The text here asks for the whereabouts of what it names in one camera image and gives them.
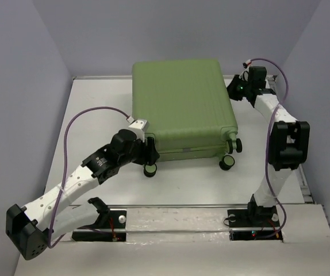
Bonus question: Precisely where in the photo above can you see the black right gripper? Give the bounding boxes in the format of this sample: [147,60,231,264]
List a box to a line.
[218,74,251,101]

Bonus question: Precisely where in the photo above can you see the green suitcase blue lining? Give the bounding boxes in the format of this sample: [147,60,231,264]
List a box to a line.
[132,59,238,162]

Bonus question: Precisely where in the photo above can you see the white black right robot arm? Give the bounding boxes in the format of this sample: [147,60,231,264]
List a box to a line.
[226,63,310,228]

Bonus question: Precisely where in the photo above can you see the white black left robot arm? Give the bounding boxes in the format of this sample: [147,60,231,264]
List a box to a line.
[6,129,160,260]

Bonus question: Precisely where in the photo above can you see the green suitcase wheel front left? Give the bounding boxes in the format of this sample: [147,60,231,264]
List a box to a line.
[143,164,158,178]

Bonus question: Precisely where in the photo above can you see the green suitcase wheel lid lower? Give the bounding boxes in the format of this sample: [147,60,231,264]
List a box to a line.
[227,138,243,154]

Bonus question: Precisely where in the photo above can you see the green suitcase wheel lid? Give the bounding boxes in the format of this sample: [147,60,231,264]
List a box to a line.
[219,155,235,171]
[227,138,243,154]

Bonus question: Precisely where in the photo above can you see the green suitcase wheel lid upper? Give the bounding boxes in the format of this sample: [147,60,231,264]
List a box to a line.
[219,155,235,171]

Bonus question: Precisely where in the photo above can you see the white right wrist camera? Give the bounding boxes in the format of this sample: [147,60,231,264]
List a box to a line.
[240,59,252,81]

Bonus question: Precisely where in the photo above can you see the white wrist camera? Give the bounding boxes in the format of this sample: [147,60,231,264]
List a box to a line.
[240,59,252,81]
[127,117,149,142]

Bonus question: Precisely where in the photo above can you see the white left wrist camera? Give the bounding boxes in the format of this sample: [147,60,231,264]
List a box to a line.
[127,117,149,142]

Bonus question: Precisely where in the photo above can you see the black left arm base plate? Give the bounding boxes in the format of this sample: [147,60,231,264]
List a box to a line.
[71,209,127,242]

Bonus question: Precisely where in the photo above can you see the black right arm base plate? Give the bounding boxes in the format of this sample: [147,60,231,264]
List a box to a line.
[223,209,283,241]

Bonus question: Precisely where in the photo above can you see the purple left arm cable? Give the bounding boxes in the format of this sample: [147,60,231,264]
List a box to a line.
[47,106,131,248]

